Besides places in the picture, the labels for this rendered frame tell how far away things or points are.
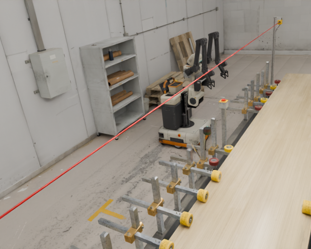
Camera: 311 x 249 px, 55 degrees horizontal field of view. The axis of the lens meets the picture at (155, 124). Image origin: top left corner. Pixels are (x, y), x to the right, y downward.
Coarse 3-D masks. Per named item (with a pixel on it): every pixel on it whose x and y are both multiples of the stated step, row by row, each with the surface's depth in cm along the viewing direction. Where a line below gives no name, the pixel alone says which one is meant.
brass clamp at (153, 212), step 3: (162, 201) 201; (153, 204) 197; (156, 204) 197; (159, 204) 198; (162, 204) 201; (153, 207) 194; (156, 207) 195; (150, 210) 193; (153, 210) 192; (156, 210) 195; (150, 213) 195; (153, 213) 193; (156, 213) 196
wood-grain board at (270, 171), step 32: (288, 96) 360; (256, 128) 294; (288, 128) 287; (256, 160) 244; (288, 160) 239; (224, 192) 211; (256, 192) 208; (288, 192) 204; (192, 224) 187; (224, 224) 184; (256, 224) 181; (288, 224) 178
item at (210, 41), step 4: (216, 32) 404; (208, 36) 411; (212, 36) 407; (208, 40) 413; (212, 40) 413; (208, 44) 416; (208, 48) 418; (208, 52) 421; (208, 56) 422; (208, 60) 423
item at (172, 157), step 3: (171, 156) 272; (174, 156) 271; (177, 156) 271; (171, 159) 273; (174, 159) 271; (177, 159) 269; (180, 159) 267; (183, 159) 265; (186, 159) 264; (186, 162) 265; (195, 162) 259; (204, 165) 255; (207, 165) 254; (210, 165) 252; (213, 168) 252
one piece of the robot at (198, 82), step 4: (200, 72) 426; (196, 76) 414; (200, 76) 425; (204, 76) 428; (200, 80) 412; (204, 80) 434; (196, 84) 415; (204, 84) 437; (196, 88) 417; (200, 88) 414
